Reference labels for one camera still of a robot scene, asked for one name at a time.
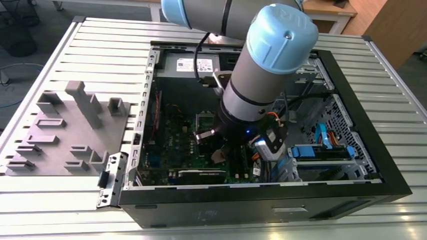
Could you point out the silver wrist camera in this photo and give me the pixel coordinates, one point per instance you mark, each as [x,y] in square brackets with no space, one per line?
[271,150]

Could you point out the black open PC case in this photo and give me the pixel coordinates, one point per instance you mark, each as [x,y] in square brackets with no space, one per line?
[234,207]

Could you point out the silver hinged slot bracket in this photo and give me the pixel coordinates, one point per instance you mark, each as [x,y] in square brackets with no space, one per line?
[115,175]

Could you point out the green motherboard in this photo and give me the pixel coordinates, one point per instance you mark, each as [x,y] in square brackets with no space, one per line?
[196,166]

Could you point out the grey power supply white label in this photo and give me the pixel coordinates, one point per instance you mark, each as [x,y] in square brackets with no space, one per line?
[167,62]

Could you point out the blue plastic drive bracket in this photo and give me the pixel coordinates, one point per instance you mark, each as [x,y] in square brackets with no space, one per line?
[282,172]

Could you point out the wooden cabinet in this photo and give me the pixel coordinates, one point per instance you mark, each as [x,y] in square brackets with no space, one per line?
[394,30]

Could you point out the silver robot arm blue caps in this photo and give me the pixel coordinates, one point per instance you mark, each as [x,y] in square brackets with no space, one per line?
[260,82]

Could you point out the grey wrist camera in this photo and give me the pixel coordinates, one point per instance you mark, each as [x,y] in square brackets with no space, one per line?
[216,78]

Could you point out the black RAM slot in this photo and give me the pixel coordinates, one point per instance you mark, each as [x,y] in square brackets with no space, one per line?
[236,165]
[244,165]

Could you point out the black graphics card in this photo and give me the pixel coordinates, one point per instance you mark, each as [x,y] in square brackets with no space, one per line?
[200,177]

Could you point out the hard disk in blue carrier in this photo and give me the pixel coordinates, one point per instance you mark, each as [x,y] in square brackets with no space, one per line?
[304,152]

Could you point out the grey plastic parts rack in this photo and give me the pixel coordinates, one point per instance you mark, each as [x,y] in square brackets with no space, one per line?
[67,150]

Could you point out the wooden desk white frame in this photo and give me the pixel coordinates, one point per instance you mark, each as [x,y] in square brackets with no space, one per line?
[334,10]

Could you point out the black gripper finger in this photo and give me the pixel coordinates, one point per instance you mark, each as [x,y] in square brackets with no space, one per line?
[220,155]
[204,136]

